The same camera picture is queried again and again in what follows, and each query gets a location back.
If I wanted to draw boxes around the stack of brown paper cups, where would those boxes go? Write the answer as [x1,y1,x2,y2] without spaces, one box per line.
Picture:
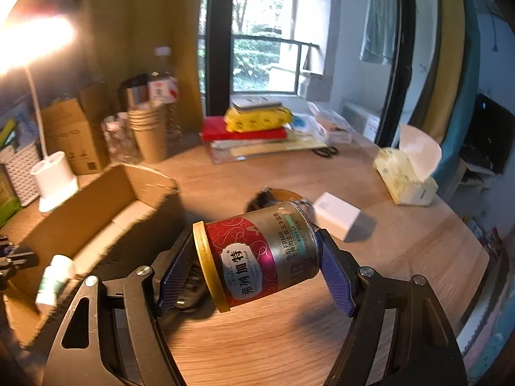
[127,102,170,164]

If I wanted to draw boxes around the white desk lamp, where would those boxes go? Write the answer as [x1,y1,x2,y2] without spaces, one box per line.
[0,0,80,213]

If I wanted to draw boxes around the hanging pale green garment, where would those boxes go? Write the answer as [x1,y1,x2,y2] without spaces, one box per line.
[359,0,400,65]

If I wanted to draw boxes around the clear folder with papers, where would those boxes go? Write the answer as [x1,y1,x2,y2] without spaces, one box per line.
[208,137,329,165]

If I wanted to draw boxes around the white balcony appliance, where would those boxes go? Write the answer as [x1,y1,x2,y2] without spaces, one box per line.
[341,102,381,142]

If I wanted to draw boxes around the yellow tissue pack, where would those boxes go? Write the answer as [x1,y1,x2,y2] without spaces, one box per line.
[372,123,443,207]

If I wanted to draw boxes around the white lattice basket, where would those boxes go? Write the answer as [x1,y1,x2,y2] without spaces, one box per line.
[0,140,42,207]

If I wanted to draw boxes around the white packets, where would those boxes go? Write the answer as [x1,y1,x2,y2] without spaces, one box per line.
[290,101,355,146]

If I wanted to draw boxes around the white power bank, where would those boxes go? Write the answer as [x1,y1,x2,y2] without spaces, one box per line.
[232,97,283,112]

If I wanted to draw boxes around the black scissors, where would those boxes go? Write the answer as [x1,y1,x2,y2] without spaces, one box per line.
[311,145,340,159]

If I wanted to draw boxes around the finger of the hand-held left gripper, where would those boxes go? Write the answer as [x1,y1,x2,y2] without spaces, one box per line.
[0,234,39,287]

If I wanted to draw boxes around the clear water bottle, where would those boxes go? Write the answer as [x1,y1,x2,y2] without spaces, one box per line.
[147,46,183,146]

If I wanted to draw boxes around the small white bottle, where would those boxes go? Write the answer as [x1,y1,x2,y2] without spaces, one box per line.
[35,254,77,313]

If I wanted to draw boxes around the red book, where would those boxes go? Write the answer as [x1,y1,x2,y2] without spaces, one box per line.
[201,115,289,142]

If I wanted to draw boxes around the black sliding door frame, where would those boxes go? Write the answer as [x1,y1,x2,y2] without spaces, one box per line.
[377,0,417,148]

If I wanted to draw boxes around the black television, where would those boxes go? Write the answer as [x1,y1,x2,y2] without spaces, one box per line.
[462,93,515,176]

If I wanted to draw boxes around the yellow curtain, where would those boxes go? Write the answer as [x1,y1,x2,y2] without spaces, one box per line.
[78,0,207,145]
[412,0,477,145]

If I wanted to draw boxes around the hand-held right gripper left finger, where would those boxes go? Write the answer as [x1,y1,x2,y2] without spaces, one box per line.
[42,227,202,386]

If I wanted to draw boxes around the yellow wet wipes pack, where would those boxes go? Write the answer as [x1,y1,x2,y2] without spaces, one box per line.
[224,106,294,133]

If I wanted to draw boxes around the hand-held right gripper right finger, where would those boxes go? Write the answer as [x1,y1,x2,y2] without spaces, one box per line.
[316,228,469,386]

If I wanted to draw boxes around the closed brown cardboard box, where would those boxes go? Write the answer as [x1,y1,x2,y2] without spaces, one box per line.
[39,82,112,176]

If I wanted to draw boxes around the red can with yellow lid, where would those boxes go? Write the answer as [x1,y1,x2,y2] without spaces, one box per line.
[192,202,321,313]

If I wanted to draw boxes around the green pack of paper cups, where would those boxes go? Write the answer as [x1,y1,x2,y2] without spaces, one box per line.
[0,167,22,226]

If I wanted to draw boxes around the clear glass jar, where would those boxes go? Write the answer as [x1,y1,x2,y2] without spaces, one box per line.
[100,112,140,164]

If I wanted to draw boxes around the white charger plug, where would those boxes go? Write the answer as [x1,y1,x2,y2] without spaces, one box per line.
[311,192,362,241]

